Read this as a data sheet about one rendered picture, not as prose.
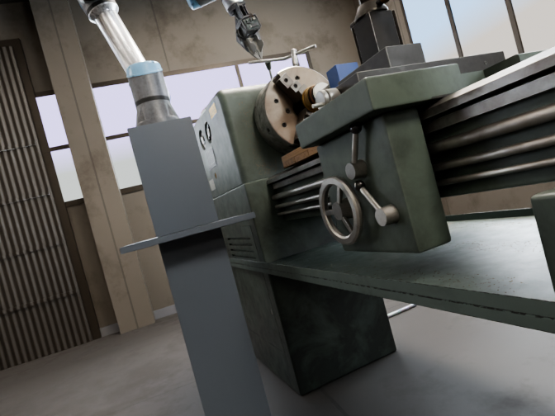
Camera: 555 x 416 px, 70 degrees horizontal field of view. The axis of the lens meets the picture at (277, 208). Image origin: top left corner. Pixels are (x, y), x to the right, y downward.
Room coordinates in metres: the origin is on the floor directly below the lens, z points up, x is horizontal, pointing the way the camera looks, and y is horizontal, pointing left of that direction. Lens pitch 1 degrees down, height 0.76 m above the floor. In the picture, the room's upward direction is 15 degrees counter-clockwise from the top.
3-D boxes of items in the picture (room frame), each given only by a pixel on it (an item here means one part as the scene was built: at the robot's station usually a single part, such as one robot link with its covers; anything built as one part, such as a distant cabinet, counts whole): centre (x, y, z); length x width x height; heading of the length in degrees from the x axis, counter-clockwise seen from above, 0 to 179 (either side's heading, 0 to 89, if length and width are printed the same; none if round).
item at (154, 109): (1.35, 0.32, 1.15); 0.15 x 0.15 x 0.10
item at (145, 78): (1.36, 0.32, 1.27); 0.13 x 0.12 x 0.14; 9
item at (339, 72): (1.22, -0.30, 1.00); 0.08 x 0.06 x 0.23; 112
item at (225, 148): (1.91, -0.01, 1.06); 0.59 x 0.48 x 0.39; 22
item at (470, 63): (0.96, -0.39, 0.95); 0.43 x 0.18 x 0.04; 112
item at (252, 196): (1.91, -0.01, 0.43); 0.60 x 0.48 x 0.86; 22
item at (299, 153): (1.28, -0.28, 0.88); 0.36 x 0.30 x 0.04; 112
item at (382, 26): (0.94, -0.33, 1.07); 0.07 x 0.07 x 0.10; 22
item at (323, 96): (0.87, -0.16, 0.95); 0.07 x 0.04 x 0.04; 112
